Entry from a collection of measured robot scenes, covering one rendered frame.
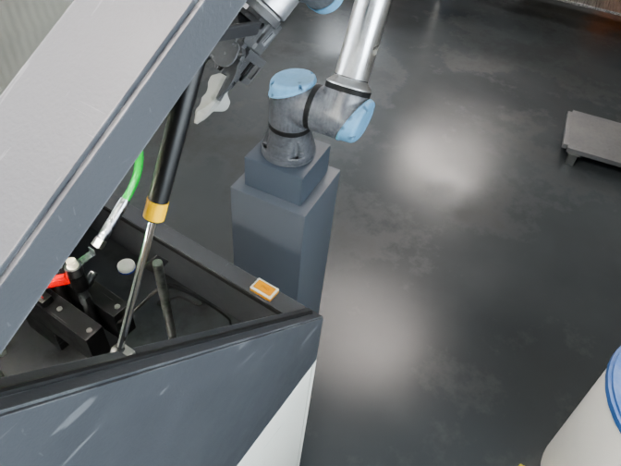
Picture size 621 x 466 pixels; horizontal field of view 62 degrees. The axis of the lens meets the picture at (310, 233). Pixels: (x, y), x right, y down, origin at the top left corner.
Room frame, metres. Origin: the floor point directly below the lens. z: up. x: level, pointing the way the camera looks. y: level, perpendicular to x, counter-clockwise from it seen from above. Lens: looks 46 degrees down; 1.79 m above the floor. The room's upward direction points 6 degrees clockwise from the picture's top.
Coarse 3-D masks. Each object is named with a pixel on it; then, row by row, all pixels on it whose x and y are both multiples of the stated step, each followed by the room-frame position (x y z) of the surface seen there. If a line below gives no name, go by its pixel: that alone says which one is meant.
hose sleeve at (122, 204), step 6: (120, 198) 0.64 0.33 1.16; (120, 204) 0.63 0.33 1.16; (126, 204) 0.64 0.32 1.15; (114, 210) 0.63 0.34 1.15; (120, 210) 0.63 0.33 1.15; (108, 216) 0.62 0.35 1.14; (114, 216) 0.62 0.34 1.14; (120, 216) 0.62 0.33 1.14; (108, 222) 0.61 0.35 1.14; (114, 222) 0.61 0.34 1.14; (102, 228) 0.60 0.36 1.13; (108, 228) 0.60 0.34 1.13; (102, 234) 0.59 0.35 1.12; (108, 234) 0.60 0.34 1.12
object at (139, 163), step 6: (138, 162) 0.68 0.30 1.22; (138, 168) 0.68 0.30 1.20; (132, 174) 0.67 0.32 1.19; (138, 174) 0.67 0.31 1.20; (132, 180) 0.67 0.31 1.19; (138, 180) 0.67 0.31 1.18; (132, 186) 0.66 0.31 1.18; (126, 192) 0.65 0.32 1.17; (132, 192) 0.66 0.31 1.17; (126, 198) 0.64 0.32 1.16
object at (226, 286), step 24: (96, 216) 0.85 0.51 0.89; (120, 240) 0.82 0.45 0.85; (168, 240) 0.75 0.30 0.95; (192, 240) 0.76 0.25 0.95; (168, 264) 0.74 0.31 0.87; (192, 264) 0.71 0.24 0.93; (216, 264) 0.70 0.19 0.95; (192, 288) 0.71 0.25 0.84; (216, 288) 0.68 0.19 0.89; (240, 288) 0.64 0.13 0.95; (240, 312) 0.65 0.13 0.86; (264, 312) 0.62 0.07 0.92
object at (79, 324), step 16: (64, 272) 0.61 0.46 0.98; (48, 288) 0.57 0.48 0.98; (96, 288) 0.58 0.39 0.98; (64, 304) 0.54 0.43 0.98; (80, 304) 0.57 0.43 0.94; (96, 304) 0.55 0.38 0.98; (112, 304) 0.55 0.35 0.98; (32, 320) 0.56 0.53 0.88; (48, 320) 0.52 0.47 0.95; (64, 320) 0.50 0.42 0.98; (80, 320) 0.51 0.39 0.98; (112, 320) 0.53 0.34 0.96; (48, 336) 0.54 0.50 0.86; (64, 336) 0.51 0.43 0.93; (80, 336) 0.48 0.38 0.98; (96, 336) 0.49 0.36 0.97; (80, 352) 0.49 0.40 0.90; (96, 352) 0.48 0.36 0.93
